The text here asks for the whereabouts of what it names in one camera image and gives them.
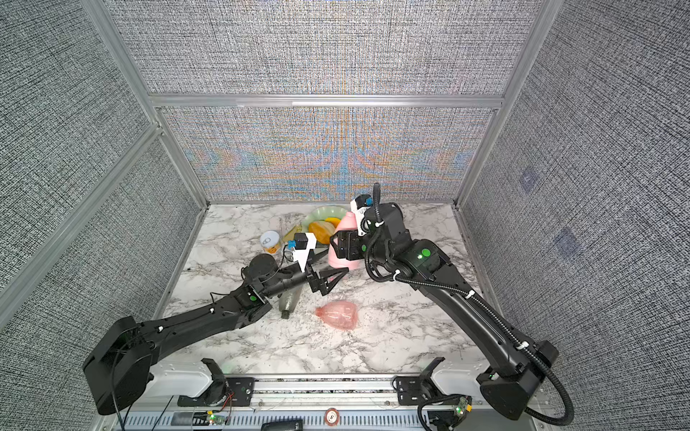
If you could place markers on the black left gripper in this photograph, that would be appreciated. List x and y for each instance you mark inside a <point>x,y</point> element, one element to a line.
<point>316,281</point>

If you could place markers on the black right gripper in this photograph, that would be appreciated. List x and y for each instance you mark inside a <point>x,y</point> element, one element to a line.
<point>349,238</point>

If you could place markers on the opaque pink spray bottle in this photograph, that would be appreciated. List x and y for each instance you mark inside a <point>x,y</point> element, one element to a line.
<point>347,223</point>

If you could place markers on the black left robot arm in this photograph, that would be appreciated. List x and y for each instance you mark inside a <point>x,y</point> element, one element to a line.
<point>118,369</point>

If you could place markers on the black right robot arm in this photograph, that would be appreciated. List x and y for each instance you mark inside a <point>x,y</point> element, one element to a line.
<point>518,364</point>

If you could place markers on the clear grey spray bottle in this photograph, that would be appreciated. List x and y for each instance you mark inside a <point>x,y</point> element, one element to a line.
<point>288,302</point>

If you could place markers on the translucent pink spray bottle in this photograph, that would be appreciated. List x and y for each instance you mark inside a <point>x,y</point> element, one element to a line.
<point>341,315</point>

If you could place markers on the yellow mango slice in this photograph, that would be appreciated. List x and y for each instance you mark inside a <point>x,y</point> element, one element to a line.
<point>333,220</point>

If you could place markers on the orange bread roll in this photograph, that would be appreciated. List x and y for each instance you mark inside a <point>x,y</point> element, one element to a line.
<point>322,230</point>

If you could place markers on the green scalloped plate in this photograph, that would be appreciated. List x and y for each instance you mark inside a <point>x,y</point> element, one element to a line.
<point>321,213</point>

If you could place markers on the small round white can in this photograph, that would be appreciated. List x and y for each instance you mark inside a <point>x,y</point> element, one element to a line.
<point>271,242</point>

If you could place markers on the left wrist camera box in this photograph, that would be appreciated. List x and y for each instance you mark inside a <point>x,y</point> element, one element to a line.
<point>301,246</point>

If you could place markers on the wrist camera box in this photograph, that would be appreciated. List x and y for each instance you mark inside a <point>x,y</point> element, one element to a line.
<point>359,207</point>
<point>301,246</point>

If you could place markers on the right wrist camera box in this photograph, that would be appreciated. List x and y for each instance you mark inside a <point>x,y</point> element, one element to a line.
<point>359,207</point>

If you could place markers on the aluminium front rail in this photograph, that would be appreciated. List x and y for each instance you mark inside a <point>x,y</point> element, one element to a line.
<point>316,402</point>

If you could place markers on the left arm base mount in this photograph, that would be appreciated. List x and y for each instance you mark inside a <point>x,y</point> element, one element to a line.
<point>223,391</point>

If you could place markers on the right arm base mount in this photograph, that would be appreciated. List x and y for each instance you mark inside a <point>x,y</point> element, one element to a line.
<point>415,390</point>

